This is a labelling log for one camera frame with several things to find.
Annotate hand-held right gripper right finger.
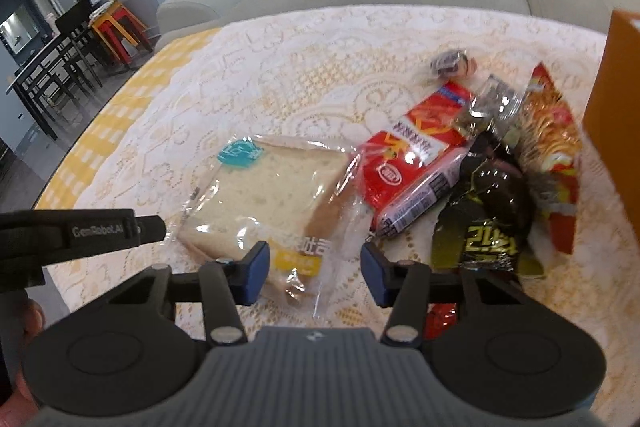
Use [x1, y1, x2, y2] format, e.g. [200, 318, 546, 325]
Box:
[361, 241, 523, 348]

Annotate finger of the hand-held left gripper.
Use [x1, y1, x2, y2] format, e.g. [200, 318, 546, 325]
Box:
[132, 215, 166, 244]

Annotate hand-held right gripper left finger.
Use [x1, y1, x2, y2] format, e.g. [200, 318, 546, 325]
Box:
[100, 240, 271, 347]

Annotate clear sliced bread packet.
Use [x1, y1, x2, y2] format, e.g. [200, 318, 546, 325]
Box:
[177, 134, 363, 320]

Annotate red white snack packet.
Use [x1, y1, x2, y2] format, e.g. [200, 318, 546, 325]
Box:
[357, 81, 478, 239]

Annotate black green snack packet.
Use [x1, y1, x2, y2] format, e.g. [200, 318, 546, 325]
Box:
[431, 132, 548, 280]

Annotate clear packet with dark snack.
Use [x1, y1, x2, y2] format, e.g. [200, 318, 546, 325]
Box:
[452, 74, 523, 148]

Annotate orange red noodle snack packet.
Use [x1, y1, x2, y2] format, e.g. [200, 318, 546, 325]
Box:
[515, 63, 582, 255]

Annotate orange cardboard box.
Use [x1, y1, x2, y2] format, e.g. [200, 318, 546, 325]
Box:
[582, 9, 640, 238]

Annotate person's left hand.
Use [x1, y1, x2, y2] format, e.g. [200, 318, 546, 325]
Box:
[10, 298, 47, 413]

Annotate small red foil packet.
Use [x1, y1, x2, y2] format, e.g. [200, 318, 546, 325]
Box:
[426, 303, 459, 341]

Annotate yellow checked tablecloth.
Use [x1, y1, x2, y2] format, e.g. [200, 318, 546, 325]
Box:
[32, 27, 223, 212]

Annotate black dining table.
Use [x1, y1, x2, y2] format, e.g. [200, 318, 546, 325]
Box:
[5, 31, 68, 142]

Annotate red stool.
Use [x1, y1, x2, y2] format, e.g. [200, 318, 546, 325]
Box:
[100, 14, 154, 60]

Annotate black dining chair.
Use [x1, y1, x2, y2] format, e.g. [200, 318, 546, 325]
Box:
[54, 0, 110, 88]

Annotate white lace tablecloth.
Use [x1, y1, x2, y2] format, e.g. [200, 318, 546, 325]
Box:
[42, 4, 640, 413]

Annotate red and yellow stools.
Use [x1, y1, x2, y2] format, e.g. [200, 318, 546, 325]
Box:
[89, 2, 148, 68]

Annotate small brown cake packet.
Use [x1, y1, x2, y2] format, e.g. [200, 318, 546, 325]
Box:
[430, 49, 478, 84]

